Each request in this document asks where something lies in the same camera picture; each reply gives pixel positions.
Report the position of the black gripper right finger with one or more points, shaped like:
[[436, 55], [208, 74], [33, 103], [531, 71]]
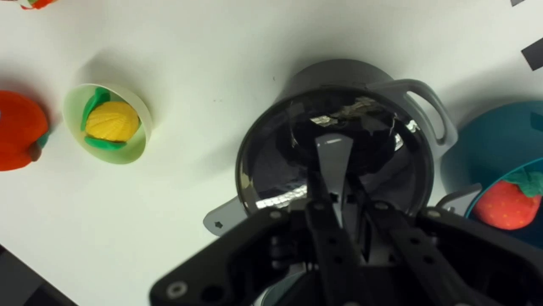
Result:
[[413, 256]]

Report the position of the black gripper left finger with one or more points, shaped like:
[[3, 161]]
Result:
[[329, 249]]

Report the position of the dark pot lid grey knob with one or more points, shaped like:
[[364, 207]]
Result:
[[273, 164]]

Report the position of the blue toy pot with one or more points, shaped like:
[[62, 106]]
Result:
[[498, 130]]

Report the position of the red felt strawberry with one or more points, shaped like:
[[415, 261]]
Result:
[[507, 205]]

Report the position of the pale green toy bowl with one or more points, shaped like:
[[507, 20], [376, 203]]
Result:
[[145, 122]]

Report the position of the yellow toy lemon green leaf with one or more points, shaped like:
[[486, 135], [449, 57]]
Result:
[[113, 122]]

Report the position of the red toy tomato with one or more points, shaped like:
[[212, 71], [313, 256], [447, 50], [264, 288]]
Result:
[[20, 130]]

